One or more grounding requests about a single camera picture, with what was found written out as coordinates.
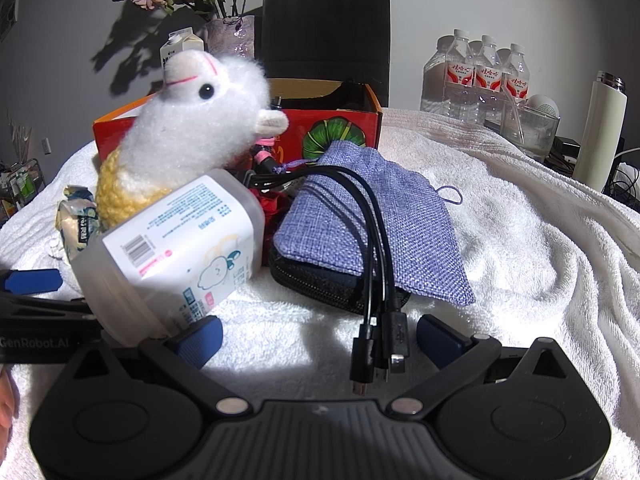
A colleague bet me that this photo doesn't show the orange red cardboard box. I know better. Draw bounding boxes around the orange red cardboard box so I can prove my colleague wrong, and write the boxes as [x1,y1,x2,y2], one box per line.
[92,77,385,181]

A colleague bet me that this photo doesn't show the black device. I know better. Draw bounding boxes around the black device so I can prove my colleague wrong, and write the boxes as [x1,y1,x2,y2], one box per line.
[545,135,583,168]

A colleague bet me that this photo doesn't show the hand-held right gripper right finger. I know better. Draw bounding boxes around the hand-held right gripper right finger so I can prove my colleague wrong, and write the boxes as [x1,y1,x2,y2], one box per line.
[390,314,576,416]

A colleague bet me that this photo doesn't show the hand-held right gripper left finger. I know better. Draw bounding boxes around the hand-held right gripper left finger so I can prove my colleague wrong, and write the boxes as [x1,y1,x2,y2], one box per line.
[65,316,251,416]

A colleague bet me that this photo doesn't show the tangle of black cables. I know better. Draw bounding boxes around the tangle of black cables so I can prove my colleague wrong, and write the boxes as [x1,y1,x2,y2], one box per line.
[602,147,640,201]

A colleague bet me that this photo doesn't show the person's left hand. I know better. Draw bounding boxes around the person's left hand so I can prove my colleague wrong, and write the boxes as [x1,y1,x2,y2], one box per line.
[0,367,20,428]

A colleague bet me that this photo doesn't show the white towel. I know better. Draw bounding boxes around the white towel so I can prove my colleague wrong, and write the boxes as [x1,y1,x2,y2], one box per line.
[0,107,640,480]

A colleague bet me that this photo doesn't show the red fabric rose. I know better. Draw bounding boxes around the red fabric rose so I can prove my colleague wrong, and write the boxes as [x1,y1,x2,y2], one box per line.
[250,190,281,222]

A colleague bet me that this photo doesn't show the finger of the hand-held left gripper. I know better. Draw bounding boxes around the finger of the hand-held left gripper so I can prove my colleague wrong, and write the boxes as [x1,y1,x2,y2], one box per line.
[0,268,96,316]

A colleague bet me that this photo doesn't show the white yellow plush alpaca toy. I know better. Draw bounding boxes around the white yellow plush alpaca toy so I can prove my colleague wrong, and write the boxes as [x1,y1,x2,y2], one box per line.
[95,51,290,228]

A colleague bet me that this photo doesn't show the white round speaker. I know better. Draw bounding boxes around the white round speaker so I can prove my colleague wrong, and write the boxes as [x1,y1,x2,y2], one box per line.
[527,94,560,116]

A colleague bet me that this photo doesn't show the clear glass cup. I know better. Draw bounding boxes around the clear glass cup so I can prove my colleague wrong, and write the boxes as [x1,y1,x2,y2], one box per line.
[500,102,561,158]

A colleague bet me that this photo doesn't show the white thermos bottle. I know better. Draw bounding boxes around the white thermos bottle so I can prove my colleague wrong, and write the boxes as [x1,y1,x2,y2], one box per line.
[572,71,628,193]

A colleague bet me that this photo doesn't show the clear water bottle red label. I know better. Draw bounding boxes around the clear water bottle red label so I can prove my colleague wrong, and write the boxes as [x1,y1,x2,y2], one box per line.
[421,29,473,116]
[467,35,505,121]
[500,42,531,107]

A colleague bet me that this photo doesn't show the dark blue zip case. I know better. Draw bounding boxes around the dark blue zip case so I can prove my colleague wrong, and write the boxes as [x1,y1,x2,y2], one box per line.
[269,247,413,317]

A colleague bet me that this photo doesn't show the pink black small object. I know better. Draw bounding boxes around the pink black small object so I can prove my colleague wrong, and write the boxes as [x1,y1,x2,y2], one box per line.
[252,135,281,173]

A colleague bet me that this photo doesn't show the wrapped tissue roll pack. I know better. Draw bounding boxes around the wrapped tissue roll pack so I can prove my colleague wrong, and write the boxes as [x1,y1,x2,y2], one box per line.
[206,15,256,61]

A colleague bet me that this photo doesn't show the purple linen drawstring pouch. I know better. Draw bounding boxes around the purple linen drawstring pouch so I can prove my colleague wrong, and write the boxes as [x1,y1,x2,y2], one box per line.
[274,141,476,306]

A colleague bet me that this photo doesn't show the white milk carton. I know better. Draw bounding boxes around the white milk carton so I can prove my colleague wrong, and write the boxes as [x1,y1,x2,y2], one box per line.
[160,27,206,81]

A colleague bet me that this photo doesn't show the black multi-plug charging cable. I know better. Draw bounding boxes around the black multi-plug charging cable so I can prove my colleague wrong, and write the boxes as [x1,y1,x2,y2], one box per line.
[245,164,408,395]

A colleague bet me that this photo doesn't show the black paper bag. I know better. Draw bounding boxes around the black paper bag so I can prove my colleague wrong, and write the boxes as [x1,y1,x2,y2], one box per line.
[261,0,392,106]

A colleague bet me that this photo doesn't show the white rectangular packet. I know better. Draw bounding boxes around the white rectangular packet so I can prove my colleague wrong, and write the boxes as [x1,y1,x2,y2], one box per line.
[70,168,266,341]

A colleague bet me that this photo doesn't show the crumpled snack wrapper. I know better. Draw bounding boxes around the crumpled snack wrapper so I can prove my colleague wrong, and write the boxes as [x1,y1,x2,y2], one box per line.
[54,185,103,263]

